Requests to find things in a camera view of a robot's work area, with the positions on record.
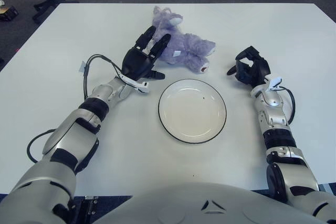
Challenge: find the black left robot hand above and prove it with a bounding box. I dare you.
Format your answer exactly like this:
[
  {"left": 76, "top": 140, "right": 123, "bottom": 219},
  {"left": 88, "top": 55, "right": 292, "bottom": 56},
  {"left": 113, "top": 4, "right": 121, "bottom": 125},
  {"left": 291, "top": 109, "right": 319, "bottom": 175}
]
[{"left": 122, "top": 24, "right": 172, "bottom": 81}]

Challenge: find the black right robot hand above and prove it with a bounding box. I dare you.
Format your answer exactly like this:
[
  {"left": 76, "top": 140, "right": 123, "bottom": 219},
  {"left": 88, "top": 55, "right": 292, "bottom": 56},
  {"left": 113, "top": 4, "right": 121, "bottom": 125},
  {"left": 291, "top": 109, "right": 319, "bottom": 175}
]
[{"left": 227, "top": 46, "right": 271, "bottom": 87}]

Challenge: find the purple plush rabbit doll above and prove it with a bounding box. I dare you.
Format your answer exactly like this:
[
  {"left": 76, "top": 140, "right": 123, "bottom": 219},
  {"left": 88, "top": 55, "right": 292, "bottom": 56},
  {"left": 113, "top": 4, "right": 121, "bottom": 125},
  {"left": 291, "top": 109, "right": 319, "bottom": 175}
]
[{"left": 151, "top": 5, "right": 217, "bottom": 74}]

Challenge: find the white plate black rim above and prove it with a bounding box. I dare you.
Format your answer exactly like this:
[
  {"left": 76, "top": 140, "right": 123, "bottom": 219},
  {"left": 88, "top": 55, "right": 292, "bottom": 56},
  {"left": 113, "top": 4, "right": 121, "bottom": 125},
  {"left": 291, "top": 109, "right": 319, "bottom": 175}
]
[{"left": 157, "top": 78, "right": 227, "bottom": 145}]

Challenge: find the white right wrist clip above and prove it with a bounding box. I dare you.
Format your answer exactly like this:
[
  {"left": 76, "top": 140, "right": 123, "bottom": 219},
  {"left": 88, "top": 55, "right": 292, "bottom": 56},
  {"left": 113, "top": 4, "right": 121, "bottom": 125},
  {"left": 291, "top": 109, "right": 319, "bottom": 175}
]
[{"left": 267, "top": 76, "right": 284, "bottom": 91}]

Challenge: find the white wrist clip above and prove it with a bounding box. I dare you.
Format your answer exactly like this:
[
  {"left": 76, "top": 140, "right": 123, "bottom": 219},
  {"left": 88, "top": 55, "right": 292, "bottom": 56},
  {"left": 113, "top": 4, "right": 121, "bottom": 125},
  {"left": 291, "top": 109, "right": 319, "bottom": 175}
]
[
  {"left": 267, "top": 76, "right": 284, "bottom": 91},
  {"left": 121, "top": 73, "right": 151, "bottom": 94}
]

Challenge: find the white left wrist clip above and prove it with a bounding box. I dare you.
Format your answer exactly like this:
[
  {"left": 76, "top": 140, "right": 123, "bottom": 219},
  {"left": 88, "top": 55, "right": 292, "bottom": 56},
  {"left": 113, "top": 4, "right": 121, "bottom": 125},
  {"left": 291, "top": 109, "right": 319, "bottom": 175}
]
[{"left": 121, "top": 73, "right": 151, "bottom": 94}]

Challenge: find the yellow black box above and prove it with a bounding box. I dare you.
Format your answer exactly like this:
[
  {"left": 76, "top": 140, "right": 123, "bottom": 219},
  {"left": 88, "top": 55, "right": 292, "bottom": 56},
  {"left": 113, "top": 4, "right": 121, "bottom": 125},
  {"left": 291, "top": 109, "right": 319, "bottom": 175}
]
[{"left": 0, "top": 5, "right": 19, "bottom": 22}]

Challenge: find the silver robot torso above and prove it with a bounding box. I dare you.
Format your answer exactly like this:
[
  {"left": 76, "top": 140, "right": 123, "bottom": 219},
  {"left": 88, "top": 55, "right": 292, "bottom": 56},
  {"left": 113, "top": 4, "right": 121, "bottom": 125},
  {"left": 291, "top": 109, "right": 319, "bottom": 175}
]
[{"left": 91, "top": 182, "right": 326, "bottom": 224}]

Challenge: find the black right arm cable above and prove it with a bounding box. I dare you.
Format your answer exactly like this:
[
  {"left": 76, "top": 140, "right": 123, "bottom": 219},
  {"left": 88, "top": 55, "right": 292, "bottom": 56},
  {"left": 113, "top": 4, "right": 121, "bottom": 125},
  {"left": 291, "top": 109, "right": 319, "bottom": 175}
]
[{"left": 278, "top": 85, "right": 296, "bottom": 125}]

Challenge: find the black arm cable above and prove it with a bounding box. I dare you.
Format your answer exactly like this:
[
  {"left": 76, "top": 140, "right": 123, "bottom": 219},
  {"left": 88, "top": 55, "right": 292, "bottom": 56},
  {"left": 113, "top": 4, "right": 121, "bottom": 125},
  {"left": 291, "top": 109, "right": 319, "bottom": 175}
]
[
  {"left": 27, "top": 54, "right": 124, "bottom": 164},
  {"left": 278, "top": 85, "right": 296, "bottom": 125}
]

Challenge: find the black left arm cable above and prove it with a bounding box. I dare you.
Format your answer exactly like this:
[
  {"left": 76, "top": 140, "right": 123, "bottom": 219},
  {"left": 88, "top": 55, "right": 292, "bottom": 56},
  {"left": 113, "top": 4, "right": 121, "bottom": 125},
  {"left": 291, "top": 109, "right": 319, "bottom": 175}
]
[{"left": 27, "top": 54, "right": 124, "bottom": 164}]

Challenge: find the black metal waist bracket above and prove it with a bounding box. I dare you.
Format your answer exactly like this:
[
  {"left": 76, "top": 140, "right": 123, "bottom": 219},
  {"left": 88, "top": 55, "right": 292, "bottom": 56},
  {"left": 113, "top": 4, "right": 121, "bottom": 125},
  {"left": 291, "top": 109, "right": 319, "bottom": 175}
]
[{"left": 83, "top": 195, "right": 100, "bottom": 222}]

